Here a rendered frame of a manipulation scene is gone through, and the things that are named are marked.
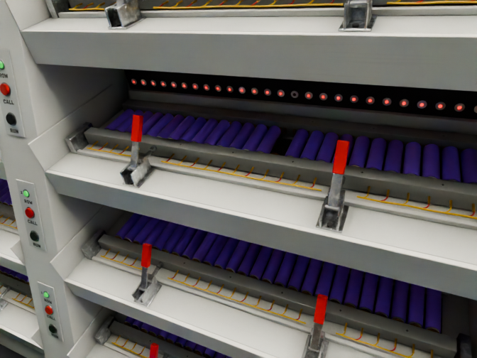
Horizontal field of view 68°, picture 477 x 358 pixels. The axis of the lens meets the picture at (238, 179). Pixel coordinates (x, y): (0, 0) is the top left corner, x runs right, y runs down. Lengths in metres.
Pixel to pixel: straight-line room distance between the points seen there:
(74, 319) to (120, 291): 0.15
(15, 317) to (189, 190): 0.60
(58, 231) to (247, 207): 0.35
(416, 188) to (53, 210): 0.52
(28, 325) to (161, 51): 0.68
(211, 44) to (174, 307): 0.38
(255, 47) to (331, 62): 0.08
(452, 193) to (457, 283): 0.09
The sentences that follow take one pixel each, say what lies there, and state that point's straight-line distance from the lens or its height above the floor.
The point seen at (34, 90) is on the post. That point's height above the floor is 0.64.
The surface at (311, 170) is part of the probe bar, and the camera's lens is 0.43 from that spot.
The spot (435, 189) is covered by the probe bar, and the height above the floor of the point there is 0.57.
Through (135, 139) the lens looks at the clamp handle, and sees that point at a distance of 0.49.
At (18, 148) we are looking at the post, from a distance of 0.64.
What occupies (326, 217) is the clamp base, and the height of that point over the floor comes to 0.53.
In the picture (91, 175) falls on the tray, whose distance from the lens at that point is 0.56.
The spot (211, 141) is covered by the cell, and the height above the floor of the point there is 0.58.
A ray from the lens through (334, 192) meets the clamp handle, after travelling 0.39.
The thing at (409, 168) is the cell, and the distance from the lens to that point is 0.45.
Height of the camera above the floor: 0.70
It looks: 20 degrees down
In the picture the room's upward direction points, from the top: 2 degrees clockwise
